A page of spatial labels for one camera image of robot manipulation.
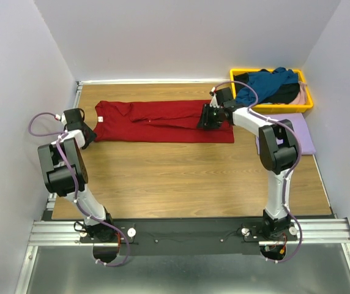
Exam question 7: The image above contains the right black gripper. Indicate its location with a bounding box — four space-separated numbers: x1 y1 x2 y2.
195 104 223 130

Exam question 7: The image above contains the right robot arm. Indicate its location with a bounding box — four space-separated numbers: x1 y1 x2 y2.
197 87 302 240

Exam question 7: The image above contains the black t shirt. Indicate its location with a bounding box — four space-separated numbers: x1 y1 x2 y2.
233 69 301 105

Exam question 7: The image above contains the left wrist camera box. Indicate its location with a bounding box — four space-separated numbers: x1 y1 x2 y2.
59 114 67 125

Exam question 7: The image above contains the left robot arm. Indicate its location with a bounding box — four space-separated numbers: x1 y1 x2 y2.
37 108 116 243

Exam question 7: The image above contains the folded purple t shirt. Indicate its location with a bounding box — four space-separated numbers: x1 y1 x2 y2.
266 113 316 156

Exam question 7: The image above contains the red t shirt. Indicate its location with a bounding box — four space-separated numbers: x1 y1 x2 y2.
94 100 234 143

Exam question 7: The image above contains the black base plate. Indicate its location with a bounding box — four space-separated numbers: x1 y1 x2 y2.
80 217 298 257

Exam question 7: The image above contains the pink t shirt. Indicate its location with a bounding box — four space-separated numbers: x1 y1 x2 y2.
291 81 307 105

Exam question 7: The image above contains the yellow plastic bin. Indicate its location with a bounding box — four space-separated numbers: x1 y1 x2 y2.
229 67 313 113

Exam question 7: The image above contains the aluminium front rail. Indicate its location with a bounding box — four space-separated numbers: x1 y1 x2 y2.
28 219 350 246

